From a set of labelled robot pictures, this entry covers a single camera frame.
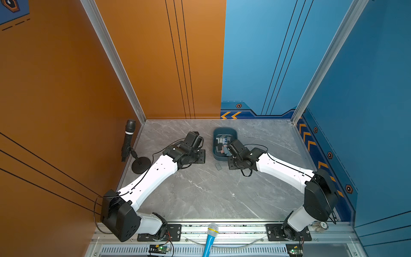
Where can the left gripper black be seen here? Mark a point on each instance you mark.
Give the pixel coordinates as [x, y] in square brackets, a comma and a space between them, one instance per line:
[202, 156]

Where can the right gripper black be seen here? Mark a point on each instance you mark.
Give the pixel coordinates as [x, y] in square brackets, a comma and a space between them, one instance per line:
[230, 163]

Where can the grey eraser top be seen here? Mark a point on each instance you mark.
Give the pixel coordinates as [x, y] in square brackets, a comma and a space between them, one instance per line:
[218, 166]

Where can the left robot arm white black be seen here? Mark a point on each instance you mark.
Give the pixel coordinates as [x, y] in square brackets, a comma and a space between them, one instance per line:
[120, 210]

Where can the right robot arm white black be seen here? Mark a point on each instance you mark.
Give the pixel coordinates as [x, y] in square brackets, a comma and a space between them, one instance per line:
[320, 193]

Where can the dark teal storage box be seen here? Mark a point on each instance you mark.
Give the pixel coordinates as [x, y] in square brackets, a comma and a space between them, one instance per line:
[223, 132]

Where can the black microphone on stand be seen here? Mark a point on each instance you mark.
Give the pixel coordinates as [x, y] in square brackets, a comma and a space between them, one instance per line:
[140, 164]

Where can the blue handheld microphone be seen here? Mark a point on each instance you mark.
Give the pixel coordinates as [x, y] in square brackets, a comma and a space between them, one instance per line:
[212, 233]

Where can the left green circuit board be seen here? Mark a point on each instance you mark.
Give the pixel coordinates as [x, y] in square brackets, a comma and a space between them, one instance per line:
[158, 250]

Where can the green circuit board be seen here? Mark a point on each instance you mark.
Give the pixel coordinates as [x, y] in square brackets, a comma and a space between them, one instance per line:
[158, 250]
[294, 250]

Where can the clear tape roll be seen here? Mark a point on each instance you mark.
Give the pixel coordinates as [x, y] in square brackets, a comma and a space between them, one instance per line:
[320, 226]

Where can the right green circuit board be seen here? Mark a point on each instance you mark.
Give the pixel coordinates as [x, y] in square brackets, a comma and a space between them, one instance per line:
[294, 250]

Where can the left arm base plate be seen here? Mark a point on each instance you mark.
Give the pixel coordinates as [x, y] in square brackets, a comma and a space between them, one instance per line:
[173, 232]

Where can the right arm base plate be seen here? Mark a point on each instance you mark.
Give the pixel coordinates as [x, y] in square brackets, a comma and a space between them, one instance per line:
[280, 233]

